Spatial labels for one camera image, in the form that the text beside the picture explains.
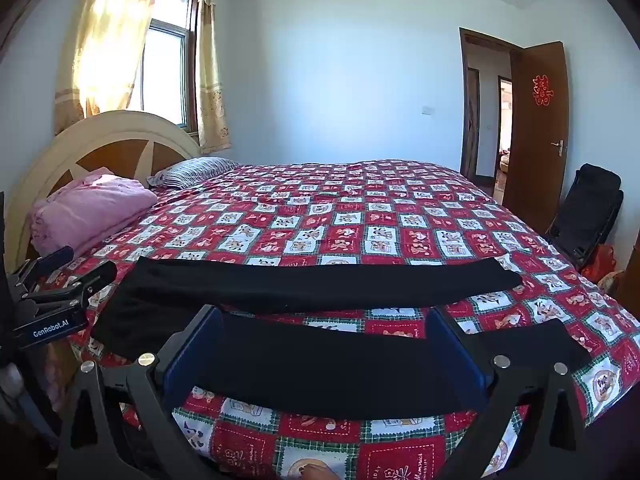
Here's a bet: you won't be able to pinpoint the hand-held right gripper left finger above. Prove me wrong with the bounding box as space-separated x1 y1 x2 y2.
56 305 236 480

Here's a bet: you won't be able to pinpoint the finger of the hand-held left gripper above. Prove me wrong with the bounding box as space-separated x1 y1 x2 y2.
29 260 119 309
9 244 76 292

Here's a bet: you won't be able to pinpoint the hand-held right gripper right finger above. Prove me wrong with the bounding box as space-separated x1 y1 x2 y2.
425 305 592 480

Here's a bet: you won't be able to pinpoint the black pants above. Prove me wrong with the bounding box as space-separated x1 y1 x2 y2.
90 255 594 422

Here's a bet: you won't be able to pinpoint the folded pink blanket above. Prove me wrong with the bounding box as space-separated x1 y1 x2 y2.
29 167 160 257

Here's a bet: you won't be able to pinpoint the striped pillow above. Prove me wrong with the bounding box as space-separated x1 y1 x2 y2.
147 156 241 190

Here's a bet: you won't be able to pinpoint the cream and wood bed headboard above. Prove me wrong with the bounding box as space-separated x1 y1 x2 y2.
4 110 203 281

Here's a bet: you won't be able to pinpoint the red checked printed bedspread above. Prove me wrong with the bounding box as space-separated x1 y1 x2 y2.
30 159 640 480

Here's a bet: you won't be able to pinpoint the red bag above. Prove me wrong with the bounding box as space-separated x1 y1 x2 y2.
579 243 619 284

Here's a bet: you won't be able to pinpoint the black folding chair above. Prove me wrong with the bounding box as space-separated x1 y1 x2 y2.
543 162 625 274

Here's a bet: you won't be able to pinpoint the brown wooden door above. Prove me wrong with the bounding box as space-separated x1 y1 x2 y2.
501 41 571 235

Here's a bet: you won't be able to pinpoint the window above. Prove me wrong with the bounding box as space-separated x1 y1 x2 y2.
127 0 200 134

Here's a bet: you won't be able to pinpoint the narrow yellow curtain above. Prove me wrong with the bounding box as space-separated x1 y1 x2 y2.
192 0 233 156

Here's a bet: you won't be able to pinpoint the wide yellow curtain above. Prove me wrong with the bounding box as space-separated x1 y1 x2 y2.
53 0 171 136

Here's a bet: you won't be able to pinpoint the red paper door decoration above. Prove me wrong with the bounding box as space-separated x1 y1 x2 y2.
531 73 555 107

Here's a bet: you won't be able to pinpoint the brown door frame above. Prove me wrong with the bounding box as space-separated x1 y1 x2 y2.
458 27 525 187

